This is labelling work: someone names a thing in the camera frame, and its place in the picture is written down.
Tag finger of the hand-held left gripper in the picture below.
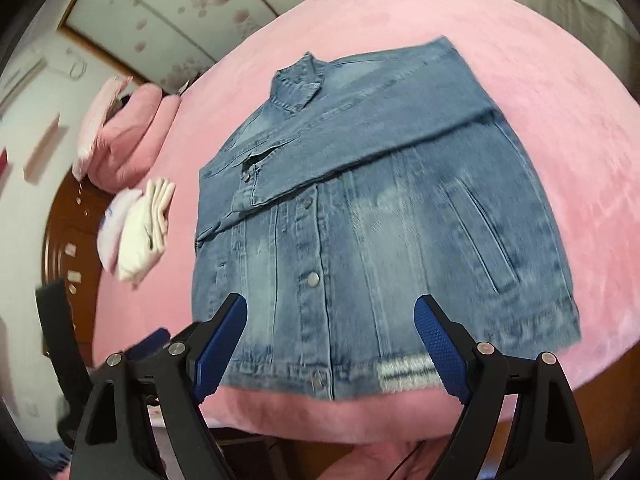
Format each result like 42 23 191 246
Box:
125 327 173 361

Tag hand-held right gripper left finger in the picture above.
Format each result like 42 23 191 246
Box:
74 292 248 480

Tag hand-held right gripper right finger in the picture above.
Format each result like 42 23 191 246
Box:
414 294 596 480

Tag blue denim jacket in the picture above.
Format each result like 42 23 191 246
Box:
192 35 583 403

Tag folded white cloth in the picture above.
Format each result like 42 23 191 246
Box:
116 177 177 283

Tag wooden headboard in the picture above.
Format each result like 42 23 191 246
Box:
42 167 126 376

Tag small pale printed pillow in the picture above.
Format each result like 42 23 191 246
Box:
96 187 146 273

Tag folded pink quilt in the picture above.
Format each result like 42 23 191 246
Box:
87 82 181 193

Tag pink lace-edged pillow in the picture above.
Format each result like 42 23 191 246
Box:
72 76 136 181

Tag white air conditioner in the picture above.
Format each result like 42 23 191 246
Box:
0 55 48 111

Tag pink bed blanket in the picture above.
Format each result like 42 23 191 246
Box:
95 0 640 446

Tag floral panel wardrobe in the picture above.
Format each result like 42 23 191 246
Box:
57 0 371 96

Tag white air conditioner hose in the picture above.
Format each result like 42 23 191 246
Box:
64 47 90 81

